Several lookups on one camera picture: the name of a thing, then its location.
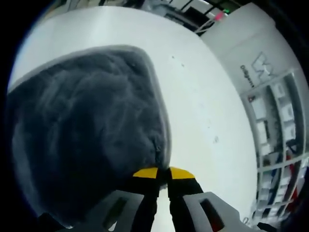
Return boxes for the grey towel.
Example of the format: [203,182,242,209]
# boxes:
[6,44,172,225]

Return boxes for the grey metal shelving unit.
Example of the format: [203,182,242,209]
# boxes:
[241,67,309,223]

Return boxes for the row of white storage bins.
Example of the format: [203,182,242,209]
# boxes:
[251,82,305,208]

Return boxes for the black display panel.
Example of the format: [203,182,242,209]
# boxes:
[185,6,211,19]

